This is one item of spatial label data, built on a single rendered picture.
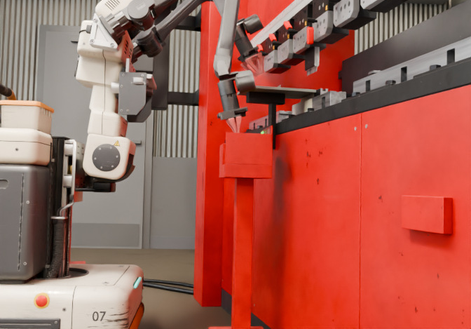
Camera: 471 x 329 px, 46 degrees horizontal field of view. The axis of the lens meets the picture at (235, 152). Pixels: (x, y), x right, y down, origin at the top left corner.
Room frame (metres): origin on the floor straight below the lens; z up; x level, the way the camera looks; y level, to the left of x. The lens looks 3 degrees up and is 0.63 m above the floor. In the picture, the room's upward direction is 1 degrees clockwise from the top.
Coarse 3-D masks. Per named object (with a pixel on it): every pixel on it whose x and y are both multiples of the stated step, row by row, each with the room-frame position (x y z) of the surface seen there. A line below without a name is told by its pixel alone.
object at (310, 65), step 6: (312, 48) 2.14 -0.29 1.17; (318, 48) 2.12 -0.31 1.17; (306, 54) 2.19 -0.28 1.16; (312, 54) 2.14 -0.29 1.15; (318, 54) 2.12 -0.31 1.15; (306, 60) 2.19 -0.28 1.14; (312, 60) 2.14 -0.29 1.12; (318, 60) 2.12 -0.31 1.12; (306, 66) 2.19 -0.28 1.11; (312, 66) 2.14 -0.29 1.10; (312, 72) 2.16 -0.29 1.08
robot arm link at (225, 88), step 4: (220, 80) 1.90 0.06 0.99; (224, 80) 1.88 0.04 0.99; (228, 80) 1.88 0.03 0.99; (232, 80) 1.89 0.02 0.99; (236, 80) 1.88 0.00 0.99; (220, 84) 1.88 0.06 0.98; (224, 84) 1.88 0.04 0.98; (228, 84) 1.88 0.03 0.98; (232, 84) 1.89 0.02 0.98; (236, 84) 1.89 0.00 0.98; (220, 88) 1.89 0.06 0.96; (224, 88) 1.88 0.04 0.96; (228, 88) 1.88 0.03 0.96; (232, 88) 1.88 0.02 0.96; (220, 92) 1.89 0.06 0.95; (224, 92) 1.88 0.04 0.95; (228, 92) 1.88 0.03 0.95; (232, 92) 1.88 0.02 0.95; (220, 96) 1.90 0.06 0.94; (228, 96) 1.89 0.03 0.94
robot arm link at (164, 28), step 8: (192, 0) 2.43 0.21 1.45; (200, 0) 2.45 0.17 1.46; (208, 0) 2.48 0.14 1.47; (176, 8) 2.43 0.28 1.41; (184, 8) 2.41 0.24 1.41; (192, 8) 2.44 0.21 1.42; (168, 16) 2.41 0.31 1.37; (176, 16) 2.40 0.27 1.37; (184, 16) 2.43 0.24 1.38; (160, 24) 2.39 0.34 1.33; (168, 24) 2.38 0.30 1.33; (176, 24) 2.41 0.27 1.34; (144, 32) 2.34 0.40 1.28; (152, 32) 2.34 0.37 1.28; (160, 32) 2.37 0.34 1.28; (168, 32) 2.40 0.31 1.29; (144, 40) 2.32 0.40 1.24; (160, 40) 2.41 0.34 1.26; (160, 48) 2.38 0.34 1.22; (152, 56) 2.38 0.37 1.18
